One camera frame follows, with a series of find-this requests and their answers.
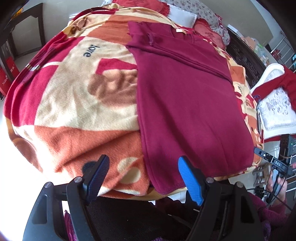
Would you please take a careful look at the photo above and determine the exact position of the dark red sweater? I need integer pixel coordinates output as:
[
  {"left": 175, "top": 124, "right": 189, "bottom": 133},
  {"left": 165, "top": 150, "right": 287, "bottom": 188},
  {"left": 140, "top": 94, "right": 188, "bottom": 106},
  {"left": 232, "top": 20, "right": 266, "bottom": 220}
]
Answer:
[{"left": 127, "top": 22, "right": 254, "bottom": 194}]

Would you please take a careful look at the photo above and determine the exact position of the person's right hand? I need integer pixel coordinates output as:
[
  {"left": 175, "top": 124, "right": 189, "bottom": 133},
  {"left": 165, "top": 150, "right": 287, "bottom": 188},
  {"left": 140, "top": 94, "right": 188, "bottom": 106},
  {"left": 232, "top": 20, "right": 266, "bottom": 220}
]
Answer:
[{"left": 266, "top": 170, "right": 287, "bottom": 206}]

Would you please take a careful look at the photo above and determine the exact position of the white red embroidered garment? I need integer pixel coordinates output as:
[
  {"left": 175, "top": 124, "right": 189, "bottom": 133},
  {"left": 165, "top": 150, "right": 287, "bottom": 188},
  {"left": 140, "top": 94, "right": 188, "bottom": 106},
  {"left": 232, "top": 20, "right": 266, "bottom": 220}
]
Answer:
[{"left": 251, "top": 63, "right": 295, "bottom": 142}]

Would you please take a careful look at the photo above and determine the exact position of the red orange cream blanket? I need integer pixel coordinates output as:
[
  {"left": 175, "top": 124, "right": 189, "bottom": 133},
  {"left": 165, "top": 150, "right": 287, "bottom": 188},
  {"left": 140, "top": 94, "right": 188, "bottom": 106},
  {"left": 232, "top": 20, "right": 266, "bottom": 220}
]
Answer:
[{"left": 4, "top": 4, "right": 262, "bottom": 200}]

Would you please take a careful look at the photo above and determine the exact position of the red gift bag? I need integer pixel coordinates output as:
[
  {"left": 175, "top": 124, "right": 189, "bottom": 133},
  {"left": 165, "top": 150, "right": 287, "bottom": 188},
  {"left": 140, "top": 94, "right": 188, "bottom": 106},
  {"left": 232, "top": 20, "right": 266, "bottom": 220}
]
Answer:
[
  {"left": 0, "top": 69, "right": 11, "bottom": 96},
  {"left": 6, "top": 57, "right": 20, "bottom": 78}
]

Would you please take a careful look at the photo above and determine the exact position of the right red heart pillow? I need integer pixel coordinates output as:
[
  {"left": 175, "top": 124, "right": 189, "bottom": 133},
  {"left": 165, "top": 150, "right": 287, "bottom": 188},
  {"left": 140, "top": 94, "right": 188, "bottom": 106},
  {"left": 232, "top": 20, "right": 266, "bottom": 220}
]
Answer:
[{"left": 193, "top": 19, "right": 226, "bottom": 50}]

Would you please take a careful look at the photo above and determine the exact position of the red heart pillow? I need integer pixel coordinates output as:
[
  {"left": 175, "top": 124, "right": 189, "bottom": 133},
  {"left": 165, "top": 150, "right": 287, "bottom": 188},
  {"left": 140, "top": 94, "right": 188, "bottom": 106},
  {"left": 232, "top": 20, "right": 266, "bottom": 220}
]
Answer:
[
  {"left": 112, "top": 0, "right": 170, "bottom": 16},
  {"left": 193, "top": 19, "right": 226, "bottom": 50}
]

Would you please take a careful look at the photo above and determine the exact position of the white pillow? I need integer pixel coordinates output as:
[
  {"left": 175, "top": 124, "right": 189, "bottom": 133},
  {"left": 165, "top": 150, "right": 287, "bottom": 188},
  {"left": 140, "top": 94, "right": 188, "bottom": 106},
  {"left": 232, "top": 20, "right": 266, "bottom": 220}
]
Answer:
[{"left": 168, "top": 4, "right": 197, "bottom": 28}]

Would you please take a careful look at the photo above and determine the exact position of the floral quilt bedding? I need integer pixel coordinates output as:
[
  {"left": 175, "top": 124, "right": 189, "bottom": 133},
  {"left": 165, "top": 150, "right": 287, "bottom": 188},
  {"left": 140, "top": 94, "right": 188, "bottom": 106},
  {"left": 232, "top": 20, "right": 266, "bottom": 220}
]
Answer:
[{"left": 164, "top": 0, "right": 230, "bottom": 47}]

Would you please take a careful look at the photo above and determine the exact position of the dark wooden side table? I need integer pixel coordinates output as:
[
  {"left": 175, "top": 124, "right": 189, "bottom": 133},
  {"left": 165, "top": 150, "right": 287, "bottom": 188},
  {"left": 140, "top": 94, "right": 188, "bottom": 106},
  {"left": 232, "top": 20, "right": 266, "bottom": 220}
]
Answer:
[{"left": 0, "top": 2, "right": 46, "bottom": 80}]

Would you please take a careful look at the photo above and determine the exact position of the left red heart pillow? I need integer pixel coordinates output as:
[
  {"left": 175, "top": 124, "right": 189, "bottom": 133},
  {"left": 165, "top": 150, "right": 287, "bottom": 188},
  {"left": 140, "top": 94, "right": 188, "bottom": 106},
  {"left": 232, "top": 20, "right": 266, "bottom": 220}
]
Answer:
[{"left": 112, "top": 0, "right": 170, "bottom": 16}]

